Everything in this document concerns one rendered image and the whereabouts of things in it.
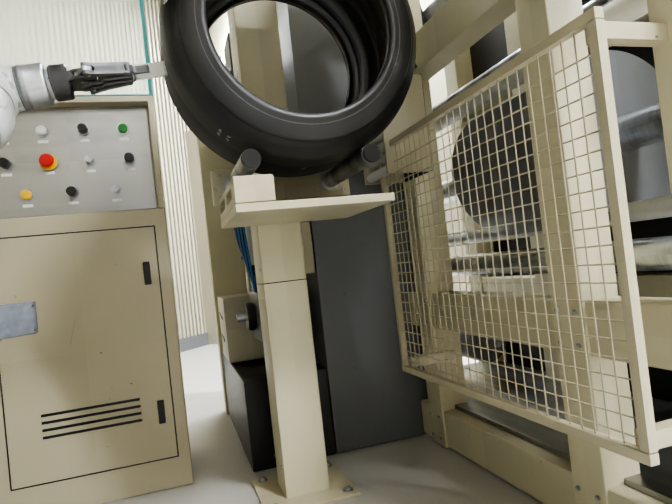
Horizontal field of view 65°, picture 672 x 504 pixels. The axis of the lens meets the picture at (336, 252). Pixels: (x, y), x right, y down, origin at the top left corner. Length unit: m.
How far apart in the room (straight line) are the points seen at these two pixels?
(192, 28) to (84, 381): 1.12
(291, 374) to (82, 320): 0.68
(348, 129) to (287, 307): 0.58
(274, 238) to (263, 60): 0.52
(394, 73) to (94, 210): 1.07
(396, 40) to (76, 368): 1.32
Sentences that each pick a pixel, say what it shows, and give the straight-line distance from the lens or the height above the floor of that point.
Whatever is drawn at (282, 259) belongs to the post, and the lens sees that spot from 1.53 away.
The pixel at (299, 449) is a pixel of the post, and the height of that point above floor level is 0.14.
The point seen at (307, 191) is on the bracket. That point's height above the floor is 0.87.
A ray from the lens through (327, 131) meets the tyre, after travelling 1.19.
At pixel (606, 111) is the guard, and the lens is 0.92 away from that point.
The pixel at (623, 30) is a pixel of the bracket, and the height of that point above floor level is 0.97.
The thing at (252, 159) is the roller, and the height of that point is 0.90.
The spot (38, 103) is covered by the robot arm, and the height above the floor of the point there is 1.05.
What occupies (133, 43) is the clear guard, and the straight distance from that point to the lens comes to 2.00.
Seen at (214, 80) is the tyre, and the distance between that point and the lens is 1.18.
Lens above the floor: 0.65
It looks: 1 degrees up
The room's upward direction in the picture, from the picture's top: 6 degrees counter-clockwise
